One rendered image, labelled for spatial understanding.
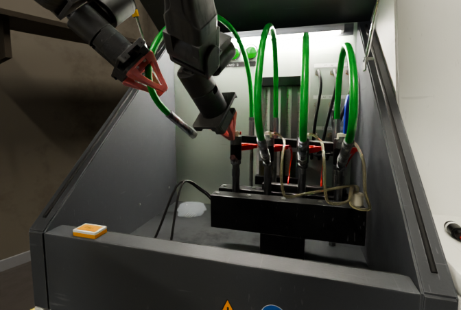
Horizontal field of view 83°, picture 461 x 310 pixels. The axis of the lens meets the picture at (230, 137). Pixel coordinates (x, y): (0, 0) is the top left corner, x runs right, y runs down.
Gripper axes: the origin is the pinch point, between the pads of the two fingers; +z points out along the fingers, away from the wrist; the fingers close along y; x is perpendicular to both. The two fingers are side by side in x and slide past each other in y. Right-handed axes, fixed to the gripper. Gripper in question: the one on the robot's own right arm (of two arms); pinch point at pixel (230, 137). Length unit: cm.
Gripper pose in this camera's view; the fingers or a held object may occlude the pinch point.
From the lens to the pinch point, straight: 60.4
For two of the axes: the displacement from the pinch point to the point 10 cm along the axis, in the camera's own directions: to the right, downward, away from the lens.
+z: 3.7, 6.5, 6.7
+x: -8.6, -0.3, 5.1
